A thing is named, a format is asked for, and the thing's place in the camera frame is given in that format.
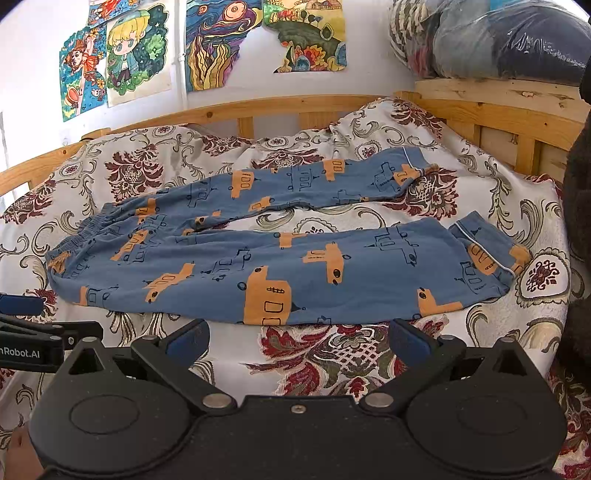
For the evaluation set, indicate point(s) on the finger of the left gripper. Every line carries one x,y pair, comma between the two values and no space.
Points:
19,305

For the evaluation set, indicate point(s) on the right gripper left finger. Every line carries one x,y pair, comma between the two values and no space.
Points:
168,362

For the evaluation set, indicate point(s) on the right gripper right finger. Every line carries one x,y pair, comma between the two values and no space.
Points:
428,361

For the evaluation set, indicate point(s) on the blue pants with orange cars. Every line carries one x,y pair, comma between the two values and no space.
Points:
173,251

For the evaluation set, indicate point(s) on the person's left hand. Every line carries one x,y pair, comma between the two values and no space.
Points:
22,462

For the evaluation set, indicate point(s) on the blond anime boy drawing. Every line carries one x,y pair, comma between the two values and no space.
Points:
137,59

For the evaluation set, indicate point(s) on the striped patterned cushion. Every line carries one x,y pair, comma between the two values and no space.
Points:
412,28

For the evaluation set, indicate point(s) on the swirly starry night painting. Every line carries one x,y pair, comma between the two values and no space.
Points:
214,31

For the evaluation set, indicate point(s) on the plastic bagged bedding bundle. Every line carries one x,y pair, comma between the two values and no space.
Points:
526,40

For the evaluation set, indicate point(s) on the colourful landscape painting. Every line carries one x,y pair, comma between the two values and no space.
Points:
313,33

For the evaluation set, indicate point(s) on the wooden bed frame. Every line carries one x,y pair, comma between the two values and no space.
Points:
544,118

